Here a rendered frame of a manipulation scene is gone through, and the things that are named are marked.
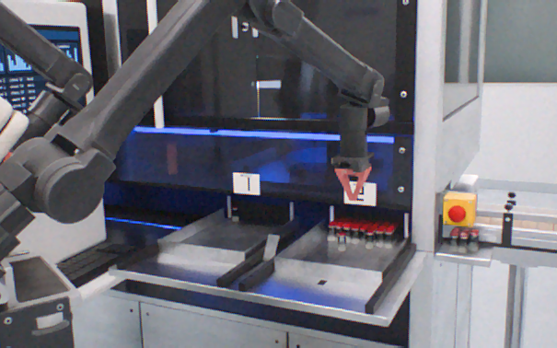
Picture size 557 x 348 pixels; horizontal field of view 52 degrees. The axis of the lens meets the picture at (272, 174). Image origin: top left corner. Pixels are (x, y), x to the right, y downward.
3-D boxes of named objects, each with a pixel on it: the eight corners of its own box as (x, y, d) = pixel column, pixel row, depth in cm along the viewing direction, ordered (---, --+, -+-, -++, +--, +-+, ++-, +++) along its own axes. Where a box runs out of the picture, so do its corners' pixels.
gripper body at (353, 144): (374, 160, 124) (375, 126, 123) (360, 169, 115) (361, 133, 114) (345, 158, 127) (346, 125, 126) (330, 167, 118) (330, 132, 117)
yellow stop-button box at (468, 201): (446, 216, 148) (447, 190, 146) (476, 220, 145) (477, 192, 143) (442, 225, 141) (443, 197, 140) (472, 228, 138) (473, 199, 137)
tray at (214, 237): (224, 218, 180) (223, 207, 179) (299, 226, 169) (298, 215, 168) (158, 252, 150) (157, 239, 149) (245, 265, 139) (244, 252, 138)
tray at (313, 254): (324, 230, 165) (324, 218, 165) (414, 240, 154) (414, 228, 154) (274, 270, 136) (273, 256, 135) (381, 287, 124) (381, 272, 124)
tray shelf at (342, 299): (210, 222, 183) (210, 216, 182) (433, 249, 153) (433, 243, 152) (108, 274, 140) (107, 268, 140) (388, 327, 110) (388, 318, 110)
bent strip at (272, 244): (270, 256, 145) (269, 234, 144) (280, 257, 144) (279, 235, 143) (242, 275, 133) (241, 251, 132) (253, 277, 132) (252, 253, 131)
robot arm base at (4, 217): (-75, 212, 69) (-65, 236, 59) (-21, 165, 71) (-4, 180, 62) (-20, 256, 73) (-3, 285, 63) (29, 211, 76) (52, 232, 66)
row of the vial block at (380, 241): (329, 237, 157) (329, 222, 157) (393, 246, 150) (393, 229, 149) (326, 240, 156) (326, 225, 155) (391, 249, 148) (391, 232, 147)
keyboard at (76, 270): (105, 248, 178) (104, 240, 177) (143, 252, 173) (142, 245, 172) (2, 298, 142) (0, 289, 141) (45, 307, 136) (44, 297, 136)
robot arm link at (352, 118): (334, 101, 118) (357, 103, 115) (353, 98, 123) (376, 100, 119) (334, 134, 120) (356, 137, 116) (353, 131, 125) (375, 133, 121)
